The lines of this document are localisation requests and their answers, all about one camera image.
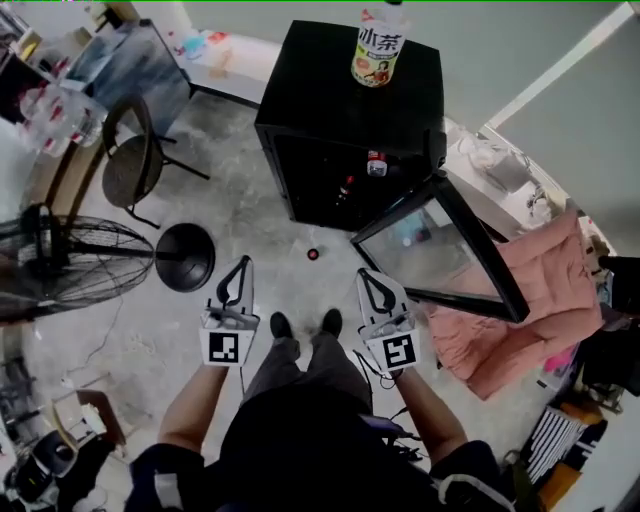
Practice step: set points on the black white striped cloth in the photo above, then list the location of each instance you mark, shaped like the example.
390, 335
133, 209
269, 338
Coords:
550, 440

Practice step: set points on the glass fridge door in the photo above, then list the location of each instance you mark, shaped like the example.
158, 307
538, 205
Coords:
440, 250

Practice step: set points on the person's right black shoe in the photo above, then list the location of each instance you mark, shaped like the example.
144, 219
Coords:
332, 321

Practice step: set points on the pack of clear water bottles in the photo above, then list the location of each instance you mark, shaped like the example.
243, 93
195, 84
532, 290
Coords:
55, 115

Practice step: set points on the clear water bottle red label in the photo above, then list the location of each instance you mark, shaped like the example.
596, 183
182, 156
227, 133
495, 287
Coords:
377, 164

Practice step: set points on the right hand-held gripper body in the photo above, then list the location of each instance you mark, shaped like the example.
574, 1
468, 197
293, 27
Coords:
400, 350

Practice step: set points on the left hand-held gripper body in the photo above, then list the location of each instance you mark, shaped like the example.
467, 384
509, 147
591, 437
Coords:
225, 347

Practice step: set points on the person's leg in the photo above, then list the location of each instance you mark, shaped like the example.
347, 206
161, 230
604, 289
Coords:
277, 365
332, 365

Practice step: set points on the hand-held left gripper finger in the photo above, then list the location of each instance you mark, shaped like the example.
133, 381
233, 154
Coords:
215, 292
249, 295

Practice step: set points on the yellow label tea bottle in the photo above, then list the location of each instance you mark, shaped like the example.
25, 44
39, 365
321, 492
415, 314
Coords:
377, 55

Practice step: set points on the person's left black shoe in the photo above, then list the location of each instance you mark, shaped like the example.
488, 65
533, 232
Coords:
281, 325

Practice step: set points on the person's dark navy shirt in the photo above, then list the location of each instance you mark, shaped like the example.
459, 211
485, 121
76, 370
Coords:
300, 450

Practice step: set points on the black round seat chair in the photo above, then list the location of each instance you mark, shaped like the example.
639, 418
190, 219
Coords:
127, 170

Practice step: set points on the black pedestal fan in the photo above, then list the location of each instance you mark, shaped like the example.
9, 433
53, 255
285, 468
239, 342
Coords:
185, 257

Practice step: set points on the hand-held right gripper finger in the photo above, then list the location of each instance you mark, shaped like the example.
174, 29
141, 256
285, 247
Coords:
364, 305
402, 305

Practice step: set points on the person's left leg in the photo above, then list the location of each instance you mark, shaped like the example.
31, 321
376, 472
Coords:
277, 365

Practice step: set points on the white low ledge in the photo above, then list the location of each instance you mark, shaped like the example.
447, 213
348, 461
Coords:
240, 70

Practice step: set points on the person's black shoe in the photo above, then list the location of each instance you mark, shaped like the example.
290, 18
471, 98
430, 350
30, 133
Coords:
332, 321
281, 325

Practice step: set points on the clear plastic bag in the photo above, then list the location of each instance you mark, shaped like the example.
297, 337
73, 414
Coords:
495, 160

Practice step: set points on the person's right leg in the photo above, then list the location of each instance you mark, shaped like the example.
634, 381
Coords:
332, 365

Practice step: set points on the person's left forearm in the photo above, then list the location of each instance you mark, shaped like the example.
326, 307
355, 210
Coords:
192, 410

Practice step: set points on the clear plastic toy bin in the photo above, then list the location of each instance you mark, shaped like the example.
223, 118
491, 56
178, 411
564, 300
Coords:
560, 362

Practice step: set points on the black mini fridge cabinet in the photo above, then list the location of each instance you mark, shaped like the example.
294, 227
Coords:
325, 90

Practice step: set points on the cola bottle with red label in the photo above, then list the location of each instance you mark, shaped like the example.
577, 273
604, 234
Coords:
313, 254
345, 189

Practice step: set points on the pink cushioned chair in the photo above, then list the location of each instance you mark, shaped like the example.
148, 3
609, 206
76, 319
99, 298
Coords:
540, 300

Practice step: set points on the brown wooden bench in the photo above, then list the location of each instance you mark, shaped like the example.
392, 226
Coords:
70, 175

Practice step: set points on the person's right forearm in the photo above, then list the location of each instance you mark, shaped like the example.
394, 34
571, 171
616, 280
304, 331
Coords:
430, 420

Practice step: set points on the brown wooden stool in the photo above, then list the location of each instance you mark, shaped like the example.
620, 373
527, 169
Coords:
112, 415

